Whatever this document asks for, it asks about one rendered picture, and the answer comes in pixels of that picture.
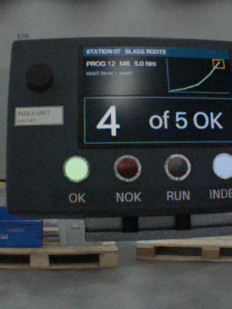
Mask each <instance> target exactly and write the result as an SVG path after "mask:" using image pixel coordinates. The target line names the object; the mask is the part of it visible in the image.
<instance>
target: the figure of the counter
mask: <svg viewBox="0 0 232 309"><path fill-rule="evenodd" d="M83 107H84V115H83V146H85V145H86V144H134V132H133V96H125V97H83Z"/></svg>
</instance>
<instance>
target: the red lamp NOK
mask: <svg viewBox="0 0 232 309"><path fill-rule="evenodd" d="M114 172H115V175H116V177H117V178H118V179H120V180H121V181H127V182H129V181H134V180H136V178H138V176H139V174H140V172H141V166H140V164H139V161H138V159H137V158H135V157H134V156H131V155H123V156H121V157H119V158H118V159H117V160H116V162H115V165H114Z"/></svg>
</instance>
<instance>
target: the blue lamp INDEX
mask: <svg viewBox="0 0 232 309"><path fill-rule="evenodd" d="M211 167H212V171H213V173H214V174H215V175H216V176H217V177H219V178H221V179H229V178H230V177H232V156H231V155H229V154H219V155H218V156H216V157H215V158H214V159H213V161H212V166H211Z"/></svg>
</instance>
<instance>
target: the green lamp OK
mask: <svg viewBox="0 0 232 309"><path fill-rule="evenodd" d="M63 172H64V176H65V177H66V178H67V180H69V181H71V182H73V183H79V182H82V181H83V180H85V179H87V178H88V176H89V174H90V165H89V162H88V161H87V160H85V159H84V158H83V157H80V156H72V157H70V158H68V159H67V160H66V162H65V163H64V168H63Z"/></svg>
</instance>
